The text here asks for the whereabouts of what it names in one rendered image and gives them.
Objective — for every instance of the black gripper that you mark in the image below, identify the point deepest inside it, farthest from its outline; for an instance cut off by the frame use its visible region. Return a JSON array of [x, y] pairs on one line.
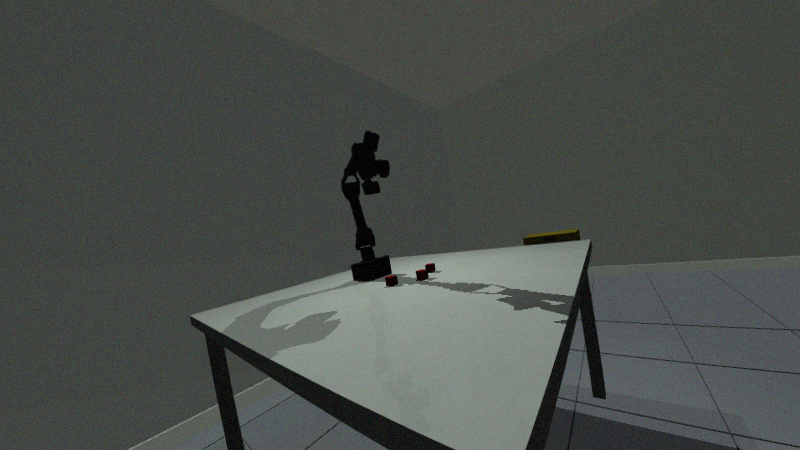
[[366, 170]]

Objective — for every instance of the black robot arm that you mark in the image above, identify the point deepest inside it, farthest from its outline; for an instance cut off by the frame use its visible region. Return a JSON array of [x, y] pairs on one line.
[[351, 191]]

